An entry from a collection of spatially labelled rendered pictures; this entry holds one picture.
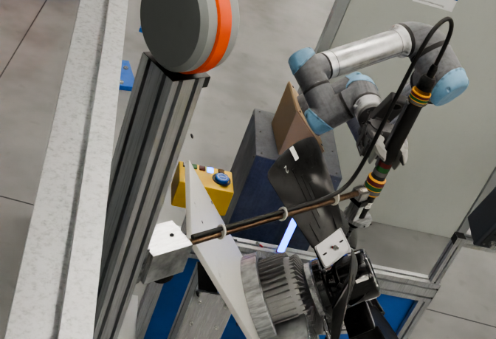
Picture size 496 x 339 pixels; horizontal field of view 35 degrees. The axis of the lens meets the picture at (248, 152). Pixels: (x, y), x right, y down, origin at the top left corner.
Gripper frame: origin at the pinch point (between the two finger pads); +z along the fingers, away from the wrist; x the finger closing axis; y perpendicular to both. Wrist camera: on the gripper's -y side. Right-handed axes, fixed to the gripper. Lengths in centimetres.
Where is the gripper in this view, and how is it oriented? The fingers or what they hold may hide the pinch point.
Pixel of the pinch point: (394, 156)
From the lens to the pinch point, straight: 180.3
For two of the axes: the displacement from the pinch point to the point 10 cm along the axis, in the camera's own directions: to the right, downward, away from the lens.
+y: -3.2, 7.9, 5.2
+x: -9.5, -2.2, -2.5
